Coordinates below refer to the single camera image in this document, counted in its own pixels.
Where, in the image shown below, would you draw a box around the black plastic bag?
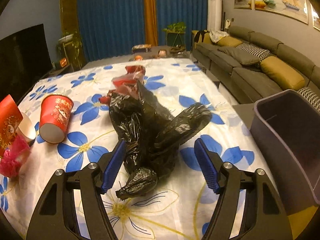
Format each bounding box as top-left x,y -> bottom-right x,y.
108,82 -> 212,200

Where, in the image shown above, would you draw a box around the right seascape painting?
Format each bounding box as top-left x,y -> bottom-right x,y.
311,5 -> 320,31

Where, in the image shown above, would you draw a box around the trailing plant on stand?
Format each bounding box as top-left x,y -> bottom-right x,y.
57,31 -> 86,71

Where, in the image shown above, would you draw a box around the white standing air conditioner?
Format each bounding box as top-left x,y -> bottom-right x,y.
207,0 -> 222,31

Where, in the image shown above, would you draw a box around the box on coffee table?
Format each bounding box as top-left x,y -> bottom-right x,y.
131,44 -> 152,54

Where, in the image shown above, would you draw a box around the grey sectional sofa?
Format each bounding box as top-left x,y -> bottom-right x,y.
191,26 -> 319,104

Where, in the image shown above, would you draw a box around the patterned cushion near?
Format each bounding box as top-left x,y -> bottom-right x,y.
298,87 -> 320,111

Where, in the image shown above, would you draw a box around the green potted plant centre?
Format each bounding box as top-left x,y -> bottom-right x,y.
162,22 -> 187,47

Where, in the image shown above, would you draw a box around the orange centre curtain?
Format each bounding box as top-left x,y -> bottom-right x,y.
144,0 -> 158,46

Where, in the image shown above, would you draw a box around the red crumpled wrapper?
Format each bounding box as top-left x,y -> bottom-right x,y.
99,65 -> 146,106

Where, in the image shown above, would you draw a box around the red paper cup front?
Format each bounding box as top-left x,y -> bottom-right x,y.
0,94 -> 23,158

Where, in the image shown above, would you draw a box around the black flat television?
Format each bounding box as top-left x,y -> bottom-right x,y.
0,24 -> 53,102

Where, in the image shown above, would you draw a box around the pink plastic bag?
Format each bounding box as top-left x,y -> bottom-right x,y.
1,135 -> 31,178

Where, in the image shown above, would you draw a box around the blue curtains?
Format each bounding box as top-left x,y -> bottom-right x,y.
77,0 -> 207,61

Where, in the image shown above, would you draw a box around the red paper cup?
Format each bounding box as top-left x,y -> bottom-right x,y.
0,94 -> 23,158
39,94 -> 74,144

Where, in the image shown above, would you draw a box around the mustard cushion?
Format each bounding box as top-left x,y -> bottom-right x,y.
260,56 -> 305,91
217,36 -> 243,47

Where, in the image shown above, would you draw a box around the mustard cushion far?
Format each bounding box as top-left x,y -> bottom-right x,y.
217,36 -> 243,47

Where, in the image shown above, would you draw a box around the dark grey trash bin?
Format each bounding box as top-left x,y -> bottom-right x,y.
250,90 -> 320,215

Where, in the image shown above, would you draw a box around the dark coffee table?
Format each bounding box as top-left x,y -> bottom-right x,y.
129,46 -> 190,61

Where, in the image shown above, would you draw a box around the floral blue white tablecloth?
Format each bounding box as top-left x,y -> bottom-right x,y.
0,57 -> 278,240

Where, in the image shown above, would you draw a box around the patterned cushion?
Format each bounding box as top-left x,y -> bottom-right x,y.
236,43 -> 270,61
298,87 -> 320,111

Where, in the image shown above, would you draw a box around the grey tv cabinet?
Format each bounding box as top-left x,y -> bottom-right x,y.
15,63 -> 74,106

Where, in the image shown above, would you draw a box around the white cloth on sofa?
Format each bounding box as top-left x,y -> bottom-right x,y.
209,30 -> 229,43

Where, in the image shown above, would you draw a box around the mustard cushion middle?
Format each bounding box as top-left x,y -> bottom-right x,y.
260,56 -> 305,91

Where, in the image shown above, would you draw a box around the white orange paper cup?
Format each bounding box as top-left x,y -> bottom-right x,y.
17,113 -> 36,146

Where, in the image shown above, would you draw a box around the patterned cushion far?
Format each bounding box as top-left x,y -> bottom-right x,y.
236,43 -> 270,61

